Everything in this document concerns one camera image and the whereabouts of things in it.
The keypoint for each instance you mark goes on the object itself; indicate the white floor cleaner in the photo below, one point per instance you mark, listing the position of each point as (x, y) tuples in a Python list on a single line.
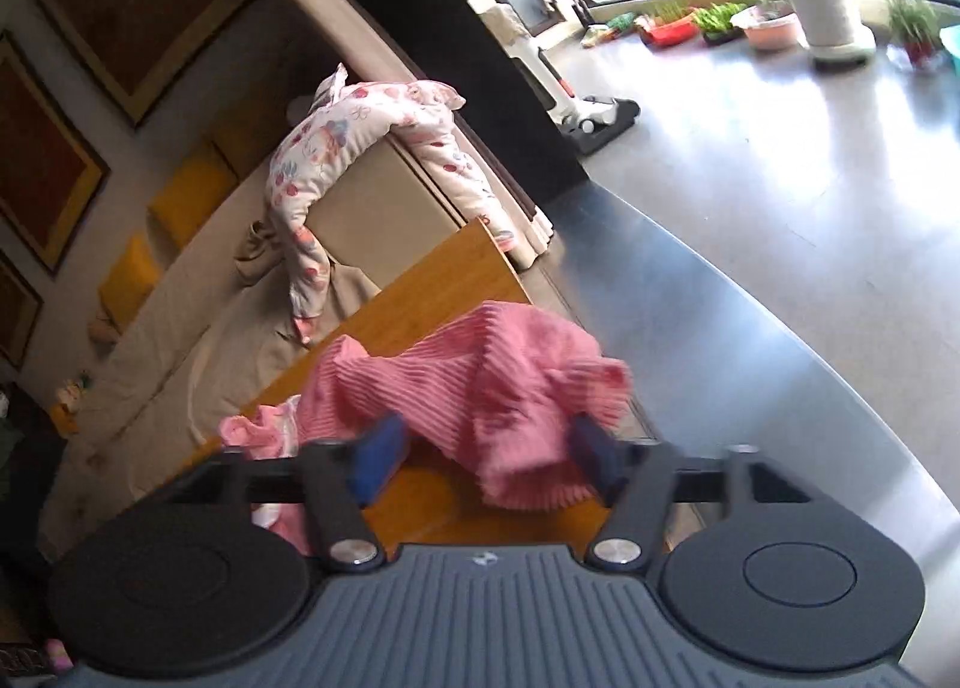
[(600, 118)]

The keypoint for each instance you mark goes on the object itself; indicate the small grass plant red pot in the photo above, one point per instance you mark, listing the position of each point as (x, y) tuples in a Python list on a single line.
[(915, 32)]

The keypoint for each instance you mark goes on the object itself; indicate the beige covered sofa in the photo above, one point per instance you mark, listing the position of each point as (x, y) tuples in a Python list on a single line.
[(150, 388)]

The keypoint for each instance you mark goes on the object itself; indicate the red plant tray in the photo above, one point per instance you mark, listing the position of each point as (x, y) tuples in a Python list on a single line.
[(664, 28)]

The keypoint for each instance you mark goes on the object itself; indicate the pink basin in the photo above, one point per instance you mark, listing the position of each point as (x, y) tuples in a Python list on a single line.
[(769, 30)]

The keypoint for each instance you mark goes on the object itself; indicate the yellow green plant dish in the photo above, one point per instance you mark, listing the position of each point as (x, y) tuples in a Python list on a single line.
[(596, 36)]

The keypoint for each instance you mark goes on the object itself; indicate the floral white quilt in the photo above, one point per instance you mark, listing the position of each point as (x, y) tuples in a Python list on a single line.
[(307, 156)]

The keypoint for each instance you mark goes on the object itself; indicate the yellow cushion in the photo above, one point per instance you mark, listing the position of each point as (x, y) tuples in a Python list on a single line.
[(193, 197), (129, 279), (238, 142)]

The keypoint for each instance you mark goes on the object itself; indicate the glass fish tank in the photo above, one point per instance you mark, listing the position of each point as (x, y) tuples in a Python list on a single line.
[(22, 448)]

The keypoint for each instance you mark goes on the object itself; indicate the teal plastic basin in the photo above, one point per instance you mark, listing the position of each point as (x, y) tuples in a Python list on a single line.
[(952, 47)]

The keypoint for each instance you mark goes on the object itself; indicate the beige curtain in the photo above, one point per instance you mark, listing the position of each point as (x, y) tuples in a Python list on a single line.
[(330, 36)]

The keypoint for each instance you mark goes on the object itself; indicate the white pink plush doll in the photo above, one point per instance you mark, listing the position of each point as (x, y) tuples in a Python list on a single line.
[(75, 388)]

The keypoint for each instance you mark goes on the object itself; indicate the black grass tray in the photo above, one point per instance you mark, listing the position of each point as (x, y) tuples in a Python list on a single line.
[(720, 22)]

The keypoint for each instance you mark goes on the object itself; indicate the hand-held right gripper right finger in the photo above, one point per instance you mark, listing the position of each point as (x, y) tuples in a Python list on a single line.
[(596, 459)]

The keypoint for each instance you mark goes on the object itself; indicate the beige bear plush toy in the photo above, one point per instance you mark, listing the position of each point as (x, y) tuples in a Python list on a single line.
[(103, 329)]

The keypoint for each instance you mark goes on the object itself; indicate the beige crumpled cloth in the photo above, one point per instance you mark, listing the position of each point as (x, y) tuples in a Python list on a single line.
[(259, 253)]

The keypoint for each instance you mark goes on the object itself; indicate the red framed wall picture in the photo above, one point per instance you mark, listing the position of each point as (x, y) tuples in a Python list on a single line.
[(41, 148), (142, 6), (16, 309)]

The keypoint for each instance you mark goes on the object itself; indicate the yellow plush toy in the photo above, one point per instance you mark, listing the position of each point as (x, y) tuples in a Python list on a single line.
[(69, 414)]

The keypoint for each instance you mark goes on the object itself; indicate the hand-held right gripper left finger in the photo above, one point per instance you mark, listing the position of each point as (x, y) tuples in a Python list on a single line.
[(379, 455)]

